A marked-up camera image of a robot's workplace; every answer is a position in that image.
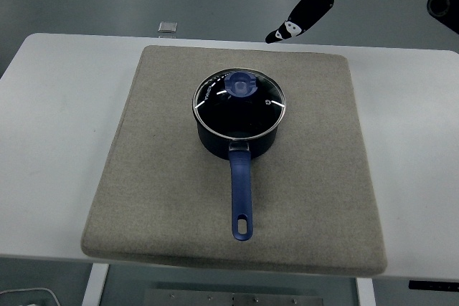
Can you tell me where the glass lid with blue knob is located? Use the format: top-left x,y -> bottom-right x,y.
191,68 -> 288,140

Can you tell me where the beige fabric mat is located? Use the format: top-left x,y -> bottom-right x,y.
80,44 -> 388,278

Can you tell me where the white table leg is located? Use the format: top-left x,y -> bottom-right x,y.
356,277 -> 377,306
81,263 -> 110,306

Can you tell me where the black table control panel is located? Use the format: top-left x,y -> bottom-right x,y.
407,279 -> 459,291

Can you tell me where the dark saucepan with blue handle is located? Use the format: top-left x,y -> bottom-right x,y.
193,105 -> 286,242

